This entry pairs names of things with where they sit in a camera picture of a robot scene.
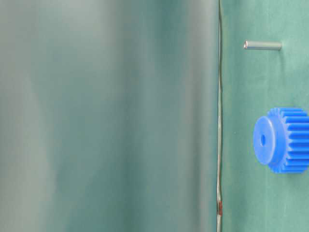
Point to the blue plastic gear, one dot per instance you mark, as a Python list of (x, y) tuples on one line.
[(281, 140)]

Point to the green table mat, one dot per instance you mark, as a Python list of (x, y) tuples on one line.
[(254, 81)]

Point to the silver metal shaft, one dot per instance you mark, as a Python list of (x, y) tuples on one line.
[(262, 45)]

